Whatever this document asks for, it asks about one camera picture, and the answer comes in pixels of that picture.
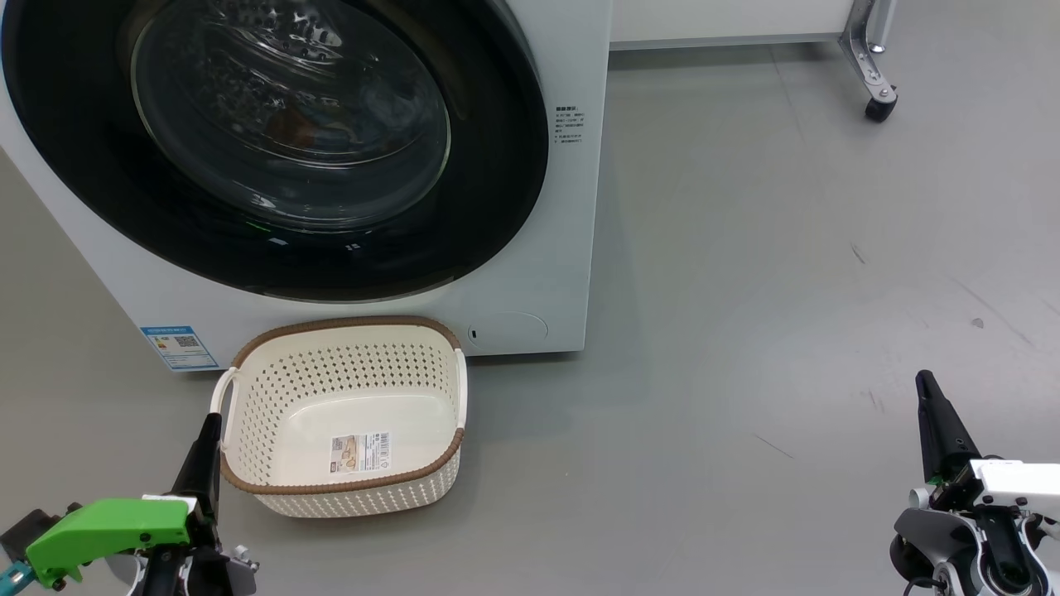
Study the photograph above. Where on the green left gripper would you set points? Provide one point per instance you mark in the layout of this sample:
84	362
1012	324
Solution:
108	526

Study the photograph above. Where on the metal partition leg with caster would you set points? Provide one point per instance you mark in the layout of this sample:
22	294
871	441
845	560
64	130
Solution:
874	74

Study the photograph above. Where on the white basket barcode label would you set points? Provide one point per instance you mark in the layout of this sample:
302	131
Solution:
360	453

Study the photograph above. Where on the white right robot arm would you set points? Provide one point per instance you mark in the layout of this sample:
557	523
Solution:
994	555

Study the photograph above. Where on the blue energy label sticker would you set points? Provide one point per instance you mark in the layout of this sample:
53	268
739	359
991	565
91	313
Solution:
178	348

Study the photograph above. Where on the white front-load washing machine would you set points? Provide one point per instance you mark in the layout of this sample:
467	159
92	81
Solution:
571	248

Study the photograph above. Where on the white partition board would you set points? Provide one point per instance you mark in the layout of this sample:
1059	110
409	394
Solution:
729	16

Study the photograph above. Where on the cream perforated laundry basket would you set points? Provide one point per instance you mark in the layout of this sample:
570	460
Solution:
331	381

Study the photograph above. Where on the black washing machine door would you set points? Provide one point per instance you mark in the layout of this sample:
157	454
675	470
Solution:
497	165

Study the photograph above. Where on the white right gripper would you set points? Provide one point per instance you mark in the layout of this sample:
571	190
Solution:
1019	484

